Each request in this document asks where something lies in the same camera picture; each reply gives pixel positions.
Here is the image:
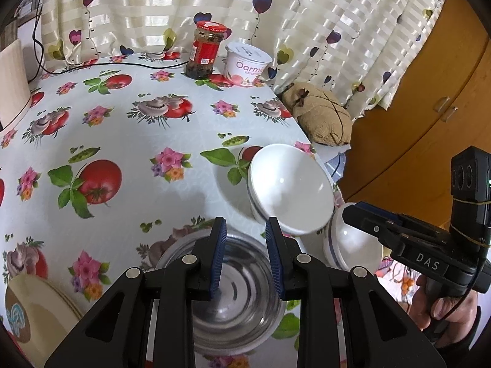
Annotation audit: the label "wooden cabinet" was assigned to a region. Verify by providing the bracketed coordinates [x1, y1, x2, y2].
[339, 0, 490, 226]

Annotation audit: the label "person's right hand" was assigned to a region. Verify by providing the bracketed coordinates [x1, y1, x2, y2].
[409, 275, 478, 348]

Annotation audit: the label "heart pattern curtain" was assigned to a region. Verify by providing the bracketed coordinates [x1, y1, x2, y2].
[41, 0, 445, 118]

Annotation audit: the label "red lid sauce jar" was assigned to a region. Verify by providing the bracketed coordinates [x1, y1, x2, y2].
[185, 20, 227, 80]

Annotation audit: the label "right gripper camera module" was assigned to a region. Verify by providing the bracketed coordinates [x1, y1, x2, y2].
[449, 146, 490, 263]

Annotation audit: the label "stainless steel bowl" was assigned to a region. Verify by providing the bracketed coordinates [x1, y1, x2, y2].
[155, 226, 288, 357]

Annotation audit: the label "small beige plate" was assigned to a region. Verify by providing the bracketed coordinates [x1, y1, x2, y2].
[5, 274, 82, 367]

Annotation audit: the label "fruit print tablecloth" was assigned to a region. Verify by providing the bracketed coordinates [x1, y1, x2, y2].
[0, 51, 346, 368]

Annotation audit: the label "white yogurt tub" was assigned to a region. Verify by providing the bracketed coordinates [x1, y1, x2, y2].
[224, 42, 272, 87]

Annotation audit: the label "burlap sack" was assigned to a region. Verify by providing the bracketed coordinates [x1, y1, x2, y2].
[280, 82, 353, 146]

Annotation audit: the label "folded blue grey cloths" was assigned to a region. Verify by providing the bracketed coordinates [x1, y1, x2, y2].
[313, 143, 351, 183]

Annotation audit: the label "white electric kettle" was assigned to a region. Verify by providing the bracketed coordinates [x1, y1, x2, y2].
[0, 39, 32, 136]

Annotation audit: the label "white bowl blue stripe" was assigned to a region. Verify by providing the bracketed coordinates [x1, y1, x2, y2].
[246, 144, 334, 236]
[323, 203, 384, 274]

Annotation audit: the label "black power cable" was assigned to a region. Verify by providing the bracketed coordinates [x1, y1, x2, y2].
[30, 0, 191, 76]

